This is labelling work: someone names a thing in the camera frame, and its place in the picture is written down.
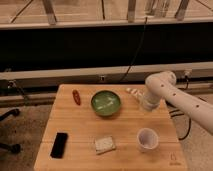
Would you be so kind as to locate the white square sponge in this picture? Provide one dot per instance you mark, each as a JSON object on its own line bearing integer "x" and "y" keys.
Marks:
{"x": 104, "y": 144}

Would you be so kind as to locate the green ceramic bowl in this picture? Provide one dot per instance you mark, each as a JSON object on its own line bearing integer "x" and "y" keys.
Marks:
{"x": 105, "y": 103}

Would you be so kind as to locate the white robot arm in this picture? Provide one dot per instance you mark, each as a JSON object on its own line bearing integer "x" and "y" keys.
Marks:
{"x": 162, "y": 86}

